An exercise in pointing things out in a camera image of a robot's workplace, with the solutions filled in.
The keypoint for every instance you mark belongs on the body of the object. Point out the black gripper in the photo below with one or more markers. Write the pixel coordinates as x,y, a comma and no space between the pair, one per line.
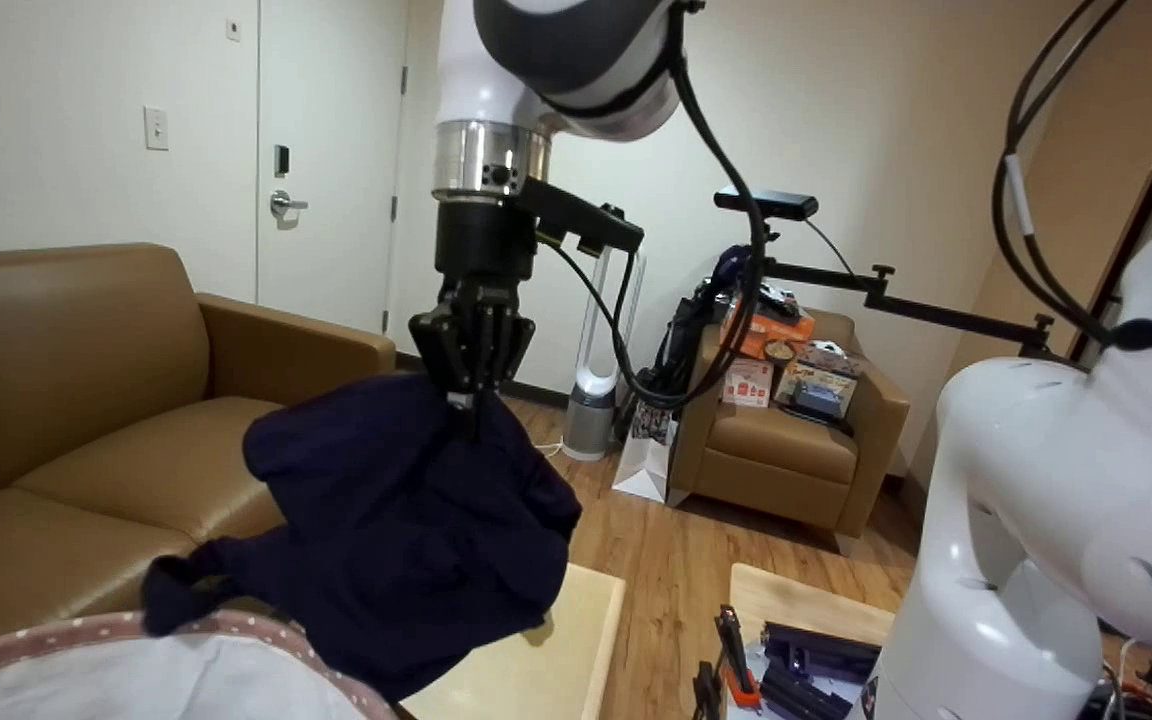
480,252

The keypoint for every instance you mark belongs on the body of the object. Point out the navy tank top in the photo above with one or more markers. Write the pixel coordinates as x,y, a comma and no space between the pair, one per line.
403,533

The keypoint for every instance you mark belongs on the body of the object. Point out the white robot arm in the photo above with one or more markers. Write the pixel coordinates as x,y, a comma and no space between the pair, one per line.
1069,464

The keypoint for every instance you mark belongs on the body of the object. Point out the white paper bag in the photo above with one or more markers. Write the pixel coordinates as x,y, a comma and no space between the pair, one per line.
643,464

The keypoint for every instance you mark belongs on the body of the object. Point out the black bag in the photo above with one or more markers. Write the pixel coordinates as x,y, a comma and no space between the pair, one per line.
682,344

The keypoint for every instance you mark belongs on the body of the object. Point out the white silver tower fan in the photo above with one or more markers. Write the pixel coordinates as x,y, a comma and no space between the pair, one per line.
593,416

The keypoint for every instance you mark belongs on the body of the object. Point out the white closet door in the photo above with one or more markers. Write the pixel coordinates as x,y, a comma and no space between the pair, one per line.
417,202

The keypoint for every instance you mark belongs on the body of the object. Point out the black door lock keypad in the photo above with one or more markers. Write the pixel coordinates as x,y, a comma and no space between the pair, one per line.
283,156

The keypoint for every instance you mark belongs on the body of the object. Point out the white entry door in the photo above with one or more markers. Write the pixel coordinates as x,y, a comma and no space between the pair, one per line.
329,122

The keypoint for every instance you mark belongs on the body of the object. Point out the pink white box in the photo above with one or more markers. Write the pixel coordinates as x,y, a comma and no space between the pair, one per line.
744,380

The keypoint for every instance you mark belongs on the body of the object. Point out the orange box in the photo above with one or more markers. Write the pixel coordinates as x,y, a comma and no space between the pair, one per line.
769,328

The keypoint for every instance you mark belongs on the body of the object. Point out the brown leather armchair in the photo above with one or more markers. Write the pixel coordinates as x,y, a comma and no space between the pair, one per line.
776,453

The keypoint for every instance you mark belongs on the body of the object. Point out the blue printed box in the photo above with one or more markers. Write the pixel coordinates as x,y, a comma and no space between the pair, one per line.
818,391

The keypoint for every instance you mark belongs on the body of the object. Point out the brown leather sofa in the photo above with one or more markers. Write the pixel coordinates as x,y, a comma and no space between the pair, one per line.
83,443

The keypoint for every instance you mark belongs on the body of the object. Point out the black orange clamp tool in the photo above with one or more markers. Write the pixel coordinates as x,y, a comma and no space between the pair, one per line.
737,662

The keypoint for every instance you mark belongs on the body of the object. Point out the small black tool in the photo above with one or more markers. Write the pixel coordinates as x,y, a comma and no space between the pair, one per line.
706,691

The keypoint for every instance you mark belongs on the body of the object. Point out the black tool case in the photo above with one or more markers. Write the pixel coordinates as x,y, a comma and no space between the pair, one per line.
818,666

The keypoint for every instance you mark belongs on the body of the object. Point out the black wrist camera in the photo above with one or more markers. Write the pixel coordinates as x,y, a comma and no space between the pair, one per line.
578,221

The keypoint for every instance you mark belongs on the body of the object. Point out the black stereo camera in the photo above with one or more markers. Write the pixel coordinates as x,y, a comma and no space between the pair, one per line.
766,202

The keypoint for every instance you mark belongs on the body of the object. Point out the white light switch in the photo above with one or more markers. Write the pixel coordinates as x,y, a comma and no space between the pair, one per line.
155,124

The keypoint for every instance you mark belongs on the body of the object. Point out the white wall thermostat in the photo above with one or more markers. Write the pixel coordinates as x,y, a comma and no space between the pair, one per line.
233,25

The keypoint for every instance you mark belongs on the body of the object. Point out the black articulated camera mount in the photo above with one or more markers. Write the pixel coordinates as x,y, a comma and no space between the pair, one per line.
923,309

